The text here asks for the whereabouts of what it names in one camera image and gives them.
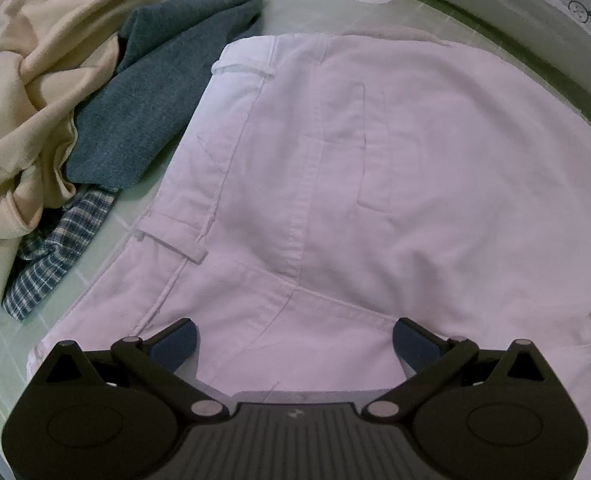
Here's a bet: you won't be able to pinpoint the plaid garment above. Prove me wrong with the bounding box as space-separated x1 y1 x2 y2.
2 185 121 322

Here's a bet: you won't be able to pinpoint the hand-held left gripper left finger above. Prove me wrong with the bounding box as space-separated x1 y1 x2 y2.
38 318 228 422

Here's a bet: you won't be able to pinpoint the white pants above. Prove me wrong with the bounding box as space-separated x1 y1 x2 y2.
28 32 591 403

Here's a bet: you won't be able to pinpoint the beige garment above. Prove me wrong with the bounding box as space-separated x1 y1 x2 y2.
0 0 268 307

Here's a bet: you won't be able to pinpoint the green grid mat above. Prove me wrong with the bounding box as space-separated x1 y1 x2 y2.
0 0 591 461

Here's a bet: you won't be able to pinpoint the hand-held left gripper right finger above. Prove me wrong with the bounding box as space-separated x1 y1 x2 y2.
361 318 551 422

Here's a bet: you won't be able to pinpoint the blue-grey garment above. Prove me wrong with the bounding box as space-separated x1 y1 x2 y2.
65 0 266 192

